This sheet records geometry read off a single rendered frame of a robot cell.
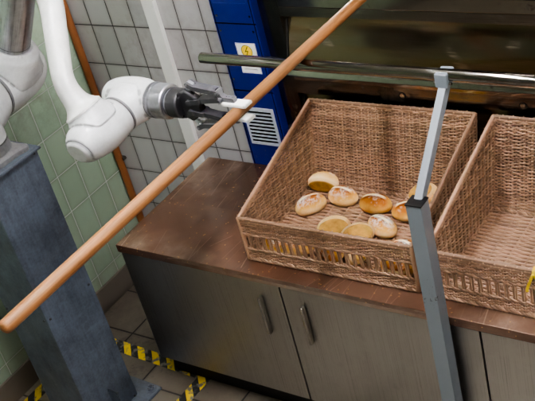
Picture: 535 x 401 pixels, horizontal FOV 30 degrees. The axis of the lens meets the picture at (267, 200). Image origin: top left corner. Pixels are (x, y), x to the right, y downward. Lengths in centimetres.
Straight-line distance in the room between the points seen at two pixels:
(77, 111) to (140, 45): 104
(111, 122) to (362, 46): 84
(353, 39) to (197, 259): 79
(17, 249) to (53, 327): 30
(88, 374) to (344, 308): 95
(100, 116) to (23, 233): 66
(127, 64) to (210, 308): 95
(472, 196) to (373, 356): 52
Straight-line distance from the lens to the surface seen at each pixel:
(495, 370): 262
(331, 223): 284
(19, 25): 285
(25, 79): 294
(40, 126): 354
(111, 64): 358
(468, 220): 273
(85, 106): 242
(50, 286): 195
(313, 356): 295
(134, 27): 341
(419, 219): 231
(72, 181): 367
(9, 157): 291
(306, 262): 277
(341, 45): 295
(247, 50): 310
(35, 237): 299
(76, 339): 320
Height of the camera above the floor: 224
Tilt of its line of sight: 32 degrees down
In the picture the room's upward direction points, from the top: 15 degrees counter-clockwise
